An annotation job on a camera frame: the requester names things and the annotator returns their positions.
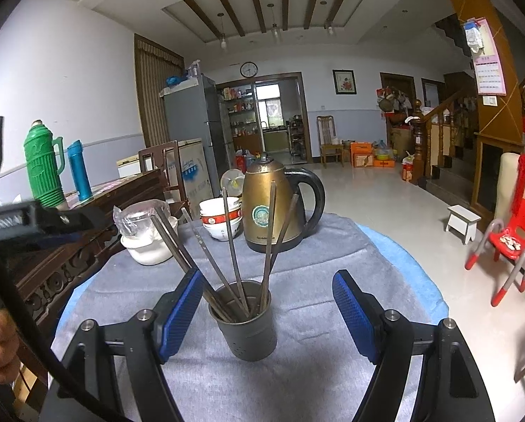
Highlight person left hand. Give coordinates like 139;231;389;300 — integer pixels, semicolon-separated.
0;309;20;385

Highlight dark carved wooden sideboard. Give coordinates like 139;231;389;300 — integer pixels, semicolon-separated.
8;170;164;338

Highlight green thermos jug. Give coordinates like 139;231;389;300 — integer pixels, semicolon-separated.
24;120;66;208

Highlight blue thermos bottle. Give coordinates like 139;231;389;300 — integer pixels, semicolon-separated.
67;140;93;202

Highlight clear bag with bowls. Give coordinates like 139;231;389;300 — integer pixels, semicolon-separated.
112;199;172;237

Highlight blue table cover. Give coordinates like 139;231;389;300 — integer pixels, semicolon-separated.
358;224;450;324

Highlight white plastic basin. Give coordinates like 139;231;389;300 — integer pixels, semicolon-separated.
120;216;172;266

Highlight grey metal utensil cup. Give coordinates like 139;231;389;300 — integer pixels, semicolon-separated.
208;286;277;362

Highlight dark wooden chair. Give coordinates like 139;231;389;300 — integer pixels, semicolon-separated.
138;140;190;217

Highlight grey table cloth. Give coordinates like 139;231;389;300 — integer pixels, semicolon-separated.
52;213;433;421

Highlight white chest freezer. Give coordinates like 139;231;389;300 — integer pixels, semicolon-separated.
115;137;215;205

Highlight red plastic child chair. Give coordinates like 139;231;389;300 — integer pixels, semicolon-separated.
464;152;525;308

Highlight red white stacked bowls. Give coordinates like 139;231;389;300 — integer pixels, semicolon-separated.
200;196;242;241

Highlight small white stool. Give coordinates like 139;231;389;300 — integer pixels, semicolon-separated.
445;205;481;245

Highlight grey refrigerator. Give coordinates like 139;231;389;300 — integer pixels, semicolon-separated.
159;73;235;196

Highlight small white desk fan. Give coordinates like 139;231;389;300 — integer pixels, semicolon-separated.
220;168;244;197

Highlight gold electric kettle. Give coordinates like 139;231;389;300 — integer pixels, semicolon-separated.
241;153;325;252

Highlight wooden stair railing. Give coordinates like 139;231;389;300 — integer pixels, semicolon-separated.
406;88;478;184

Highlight wooden chair by door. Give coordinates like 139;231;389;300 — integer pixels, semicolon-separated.
317;115;344;169

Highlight round wall clock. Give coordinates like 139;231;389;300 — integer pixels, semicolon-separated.
240;61;259;78

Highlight wall calendar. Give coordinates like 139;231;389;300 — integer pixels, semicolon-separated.
463;18;507;96

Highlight framed wall picture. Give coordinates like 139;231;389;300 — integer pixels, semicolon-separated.
332;70;357;95

